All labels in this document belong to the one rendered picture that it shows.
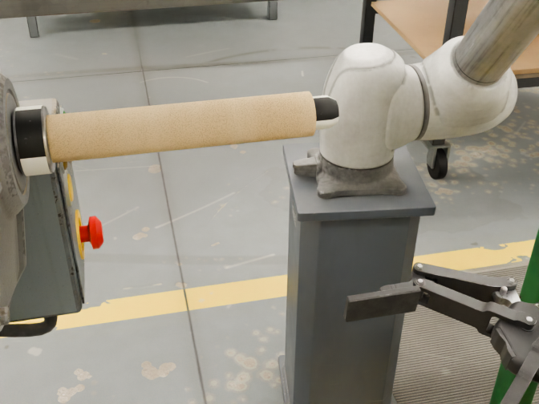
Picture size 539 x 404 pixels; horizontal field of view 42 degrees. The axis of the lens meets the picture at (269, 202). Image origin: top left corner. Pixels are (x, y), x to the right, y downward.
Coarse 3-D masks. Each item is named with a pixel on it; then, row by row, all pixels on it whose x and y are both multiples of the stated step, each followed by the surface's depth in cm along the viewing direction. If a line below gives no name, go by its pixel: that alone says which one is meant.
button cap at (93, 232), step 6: (90, 216) 83; (90, 222) 82; (96, 222) 83; (84, 228) 83; (90, 228) 82; (96, 228) 82; (102, 228) 84; (84, 234) 83; (90, 234) 82; (96, 234) 82; (102, 234) 83; (84, 240) 83; (90, 240) 83; (96, 240) 82; (102, 240) 83; (96, 246) 83
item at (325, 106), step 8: (320, 96) 50; (328, 96) 50; (320, 104) 49; (328, 104) 49; (336, 104) 50; (320, 112) 49; (328, 112) 49; (336, 112) 49; (320, 120) 49; (328, 120) 49; (336, 120) 50; (320, 128) 50; (328, 128) 50
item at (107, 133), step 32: (256, 96) 49; (288, 96) 49; (64, 128) 45; (96, 128) 46; (128, 128) 46; (160, 128) 46; (192, 128) 47; (224, 128) 47; (256, 128) 48; (288, 128) 48; (64, 160) 46
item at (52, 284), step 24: (72, 168) 86; (48, 192) 70; (24, 216) 71; (48, 216) 72; (72, 216) 78; (48, 240) 74; (72, 240) 75; (48, 264) 75; (72, 264) 76; (24, 288) 76; (48, 288) 77; (72, 288) 78; (24, 312) 78; (48, 312) 79; (72, 312) 80; (0, 336) 81; (24, 336) 83
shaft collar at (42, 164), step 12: (24, 108) 45; (36, 108) 45; (12, 120) 45; (24, 120) 44; (36, 120) 45; (24, 132) 44; (36, 132) 44; (24, 144) 44; (36, 144) 44; (24, 156) 44; (36, 156) 45; (48, 156) 45; (24, 168) 45; (36, 168) 45; (48, 168) 46
